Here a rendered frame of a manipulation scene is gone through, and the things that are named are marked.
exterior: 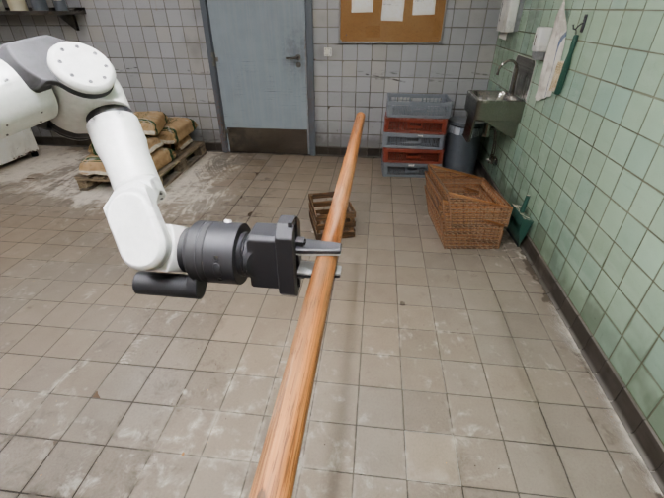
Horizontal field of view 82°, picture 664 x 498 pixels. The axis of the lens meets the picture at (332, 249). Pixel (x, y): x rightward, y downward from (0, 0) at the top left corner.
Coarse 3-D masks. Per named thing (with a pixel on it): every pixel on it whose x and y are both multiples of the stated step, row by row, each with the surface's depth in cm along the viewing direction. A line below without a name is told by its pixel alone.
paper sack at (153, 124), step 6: (150, 114) 379; (156, 114) 386; (162, 114) 393; (138, 120) 359; (144, 120) 360; (150, 120) 365; (156, 120) 373; (162, 120) 389; (144, 126) 358; (150, 126) 359; (156, 126) 369; (162, 126) 387; (144, 132) 358; (150, 132) 359; (156, 132) 366
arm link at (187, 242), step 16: (208, 224) 52; (176, 240) 52; (192, 240) 51; (176, 256) 52; (192, 256) 50; (144, 272) 55; (160, 272) 55; (192, 272) 51; (144, 288) 54; (160, 288) 53; (176, 288) 53; (192, 288) 53
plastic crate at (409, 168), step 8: (384, 168) 391; (392, 168) 412; (400, 168) 414; (408, 168) 412; (416, 168) 412; (384, 176) 397; (392, 176) 396; (400, 176) 394; (408, 176) 394; (416, 176) 393; (424, 176) 392
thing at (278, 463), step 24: (360, 120) 115; (336, 192) 70; (336, 216) 61; (336, 240) 55; (336, 264) 52; (312, 288) 45; (312, 312) 42; (312, 336) 39; (288, 360) 37; (312, 360) 37; (288, 384) 34; (312, 384) 35; (288, 408) 32; (288, 432) 30; (264, 456) 28; (288, 456) 28; (264, 480) 27; (288, 480) 27
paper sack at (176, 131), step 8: (184, 120) 421; (192, 120) 430; (168, 128) 396; (176, 128) 399; (184, 128) 412; (192, 128) 429; (160, 136) 394; (168, 136) 393; (176, 136) 399; (184, 136) 414
